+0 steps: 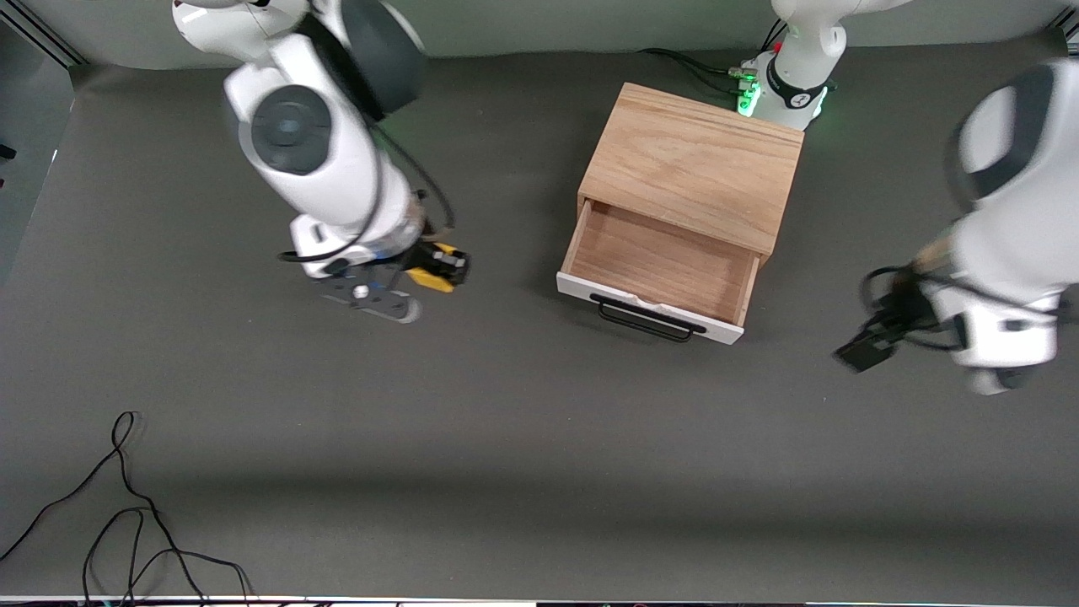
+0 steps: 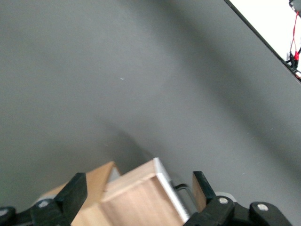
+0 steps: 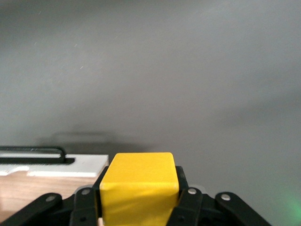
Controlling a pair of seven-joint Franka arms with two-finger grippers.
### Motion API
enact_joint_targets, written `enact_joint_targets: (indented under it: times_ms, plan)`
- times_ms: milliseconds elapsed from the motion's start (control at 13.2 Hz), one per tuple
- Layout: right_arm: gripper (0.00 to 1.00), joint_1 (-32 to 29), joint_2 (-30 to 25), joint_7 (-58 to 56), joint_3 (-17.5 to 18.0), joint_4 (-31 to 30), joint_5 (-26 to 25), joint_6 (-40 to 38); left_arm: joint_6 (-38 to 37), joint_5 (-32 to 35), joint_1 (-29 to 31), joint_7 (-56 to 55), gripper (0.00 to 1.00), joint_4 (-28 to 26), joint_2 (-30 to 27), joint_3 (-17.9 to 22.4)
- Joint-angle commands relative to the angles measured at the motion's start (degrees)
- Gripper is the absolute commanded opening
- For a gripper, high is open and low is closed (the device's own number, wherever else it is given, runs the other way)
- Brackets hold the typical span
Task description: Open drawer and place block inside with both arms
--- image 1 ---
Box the black left arm wrist cable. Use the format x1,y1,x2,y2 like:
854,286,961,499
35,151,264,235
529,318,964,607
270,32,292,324
860,266,966,352

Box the yellow cube block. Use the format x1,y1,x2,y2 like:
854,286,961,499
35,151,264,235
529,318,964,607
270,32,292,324
405,244,461,293

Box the white-fronted drawer with black handle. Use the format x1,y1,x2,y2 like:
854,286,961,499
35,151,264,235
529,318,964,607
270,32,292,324
556,198,764,345

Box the black left arm base cables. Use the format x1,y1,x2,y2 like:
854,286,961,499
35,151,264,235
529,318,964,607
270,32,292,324
639,48,760,95

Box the thin black loose cable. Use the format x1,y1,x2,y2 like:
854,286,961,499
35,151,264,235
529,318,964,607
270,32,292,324
82,506,254,607
0,411,207,607

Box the black arm wrist cable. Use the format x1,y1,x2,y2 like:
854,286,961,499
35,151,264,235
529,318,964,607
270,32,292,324
278,126,457,264
860,266,966,352

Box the wooden drawer cabinet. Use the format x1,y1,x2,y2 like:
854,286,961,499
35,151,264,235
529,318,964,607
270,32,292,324
577,82,804,258

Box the black right arm wrist cable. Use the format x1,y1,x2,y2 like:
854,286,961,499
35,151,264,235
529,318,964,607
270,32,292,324
278,126,457,264

